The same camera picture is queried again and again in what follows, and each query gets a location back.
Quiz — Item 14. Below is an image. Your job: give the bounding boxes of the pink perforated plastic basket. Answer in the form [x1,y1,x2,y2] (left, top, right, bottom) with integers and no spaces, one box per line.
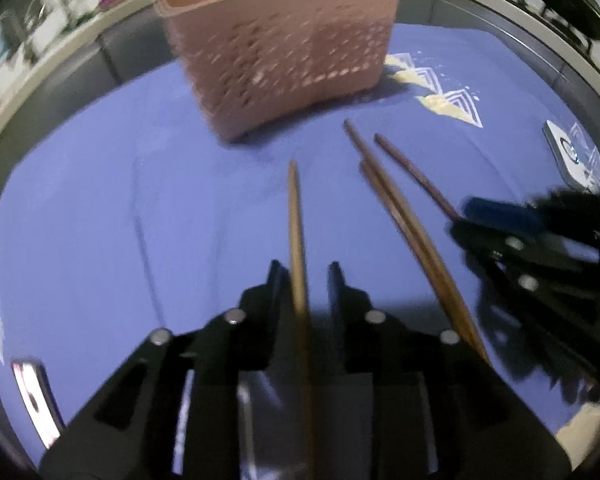
[153,0,405,142]

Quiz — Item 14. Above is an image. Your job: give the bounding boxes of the blue printed tablecloth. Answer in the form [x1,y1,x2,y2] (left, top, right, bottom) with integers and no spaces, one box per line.
[0,22,600,466]

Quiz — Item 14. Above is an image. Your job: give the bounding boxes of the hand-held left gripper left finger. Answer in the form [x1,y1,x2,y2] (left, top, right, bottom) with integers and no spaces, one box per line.
[39,260,309,480]

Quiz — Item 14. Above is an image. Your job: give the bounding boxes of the light brown wooden chopstick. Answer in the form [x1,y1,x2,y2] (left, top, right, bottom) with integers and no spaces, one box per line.
[287,161,317,468]

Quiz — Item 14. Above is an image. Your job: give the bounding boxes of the dark brown wooden chopstick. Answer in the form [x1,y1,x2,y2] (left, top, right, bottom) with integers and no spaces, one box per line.
[343,119,481,356]
[359,161,492,366]
[374,133,464,222]

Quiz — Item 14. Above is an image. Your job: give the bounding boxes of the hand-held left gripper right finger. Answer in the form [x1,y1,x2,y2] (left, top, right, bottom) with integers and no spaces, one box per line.
[327,261,574,480]

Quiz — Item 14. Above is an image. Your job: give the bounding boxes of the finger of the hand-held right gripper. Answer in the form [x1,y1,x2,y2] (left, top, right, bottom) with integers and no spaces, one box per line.
[462,189,600,241]
[450,221,600,328]

